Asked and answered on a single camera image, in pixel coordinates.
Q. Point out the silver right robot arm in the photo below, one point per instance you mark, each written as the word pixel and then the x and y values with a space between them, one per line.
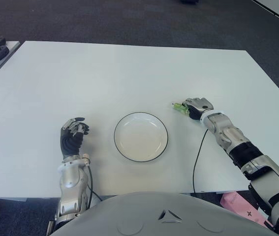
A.
pixel 237 145

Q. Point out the grey robot torso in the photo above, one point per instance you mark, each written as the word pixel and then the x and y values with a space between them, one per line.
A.
pixel 154 216

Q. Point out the white plate with black rim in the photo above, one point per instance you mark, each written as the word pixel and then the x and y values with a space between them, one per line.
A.
pixel 141 137

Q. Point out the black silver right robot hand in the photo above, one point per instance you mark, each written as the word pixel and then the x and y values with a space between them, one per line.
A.
pixel 202 105

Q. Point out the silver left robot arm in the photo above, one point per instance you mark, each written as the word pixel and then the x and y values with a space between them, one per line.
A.
pixel 71 182

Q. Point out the green snack packet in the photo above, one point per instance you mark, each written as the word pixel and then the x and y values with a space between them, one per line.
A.
pixel 179 108

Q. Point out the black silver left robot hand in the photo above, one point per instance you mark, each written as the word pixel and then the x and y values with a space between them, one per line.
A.
pixel 70 145

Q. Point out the pink cardboard box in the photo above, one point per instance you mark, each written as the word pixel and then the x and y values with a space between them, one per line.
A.
pixel 240 206

